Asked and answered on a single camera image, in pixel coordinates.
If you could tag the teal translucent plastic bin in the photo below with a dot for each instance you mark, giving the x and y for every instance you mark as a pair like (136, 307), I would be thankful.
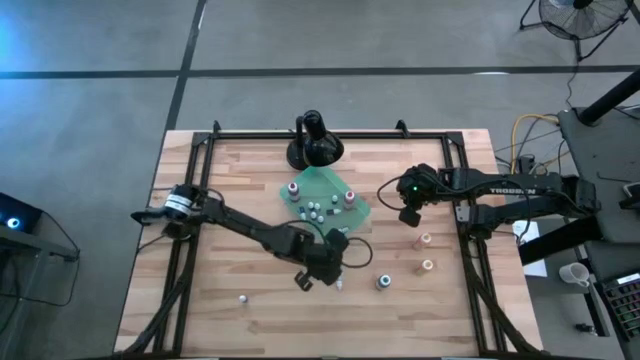
(320, 185)

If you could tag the white paper sheet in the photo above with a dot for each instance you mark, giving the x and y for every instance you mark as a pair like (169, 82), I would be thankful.
(537, 270)

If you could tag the black hex key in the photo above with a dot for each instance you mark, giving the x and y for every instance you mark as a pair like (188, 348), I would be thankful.
(612, 178)

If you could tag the small black floor plug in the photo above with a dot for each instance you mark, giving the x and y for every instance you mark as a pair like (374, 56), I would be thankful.
(583, 328)

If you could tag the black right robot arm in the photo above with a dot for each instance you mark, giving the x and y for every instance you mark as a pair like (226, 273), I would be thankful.
(500, 182)

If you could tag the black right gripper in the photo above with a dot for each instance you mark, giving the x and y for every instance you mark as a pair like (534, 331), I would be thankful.
(417, 187)

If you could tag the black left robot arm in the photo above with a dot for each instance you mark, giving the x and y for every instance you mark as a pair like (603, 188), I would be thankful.
(240, 222)

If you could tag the black side table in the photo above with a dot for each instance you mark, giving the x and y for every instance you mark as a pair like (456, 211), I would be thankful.
(595, 150)

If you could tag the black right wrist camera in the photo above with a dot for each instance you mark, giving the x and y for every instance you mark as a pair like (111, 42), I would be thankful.
(410, 217)

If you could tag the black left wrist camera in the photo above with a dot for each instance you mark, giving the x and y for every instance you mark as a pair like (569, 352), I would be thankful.
(339, 241)

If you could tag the black pole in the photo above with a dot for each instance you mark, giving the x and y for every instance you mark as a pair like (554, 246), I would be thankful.
(610, 100)

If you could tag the black floor fan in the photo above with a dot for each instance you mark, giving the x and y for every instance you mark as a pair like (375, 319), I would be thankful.
(585, 22)

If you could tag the small purple dropper bottle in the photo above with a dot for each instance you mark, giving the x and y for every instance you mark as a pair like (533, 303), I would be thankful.
(333, 212)

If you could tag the black keypad device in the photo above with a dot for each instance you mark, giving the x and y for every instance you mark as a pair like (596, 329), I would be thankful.
(625, 305)

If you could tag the large yellow food coloring bottle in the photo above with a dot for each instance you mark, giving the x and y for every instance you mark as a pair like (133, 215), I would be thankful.
(424, 266)
(421, 241)

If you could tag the white mug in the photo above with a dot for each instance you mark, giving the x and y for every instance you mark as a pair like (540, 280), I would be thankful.
(575, 274)

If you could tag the black desk lamp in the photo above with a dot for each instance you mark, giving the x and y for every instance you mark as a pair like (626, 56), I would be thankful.
(315, 147)

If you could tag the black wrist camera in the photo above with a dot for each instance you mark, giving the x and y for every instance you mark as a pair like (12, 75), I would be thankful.
(410, 217)
(339, 241)

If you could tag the black computer blue light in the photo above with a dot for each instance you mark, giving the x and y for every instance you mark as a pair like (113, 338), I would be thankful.
(20, 215)

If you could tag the large green food coloring bottle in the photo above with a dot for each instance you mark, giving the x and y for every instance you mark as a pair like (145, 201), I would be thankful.
(383, 281)

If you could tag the large red food coloring bottle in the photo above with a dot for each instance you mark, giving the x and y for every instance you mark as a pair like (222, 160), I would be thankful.
(293, 190)

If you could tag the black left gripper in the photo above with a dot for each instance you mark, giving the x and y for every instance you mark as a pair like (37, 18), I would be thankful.
(320, 267)

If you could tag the black table clamp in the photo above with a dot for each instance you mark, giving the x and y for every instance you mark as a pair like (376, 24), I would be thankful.
(216, 127)
(401, 127)

